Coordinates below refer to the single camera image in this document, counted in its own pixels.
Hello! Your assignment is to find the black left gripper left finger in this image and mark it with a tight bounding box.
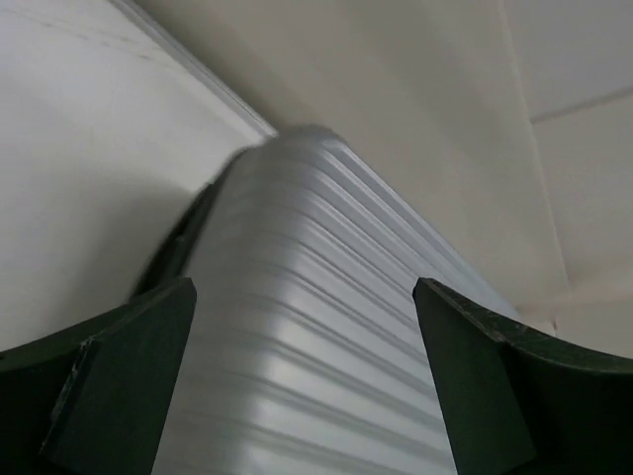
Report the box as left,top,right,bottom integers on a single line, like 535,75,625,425
1,278,197,474

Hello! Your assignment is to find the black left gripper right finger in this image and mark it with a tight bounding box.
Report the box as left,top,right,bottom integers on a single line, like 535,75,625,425
412,278,632,474

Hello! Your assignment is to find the grey hard-shell suitcase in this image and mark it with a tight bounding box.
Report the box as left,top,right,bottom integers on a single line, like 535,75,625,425
140,126,516,474

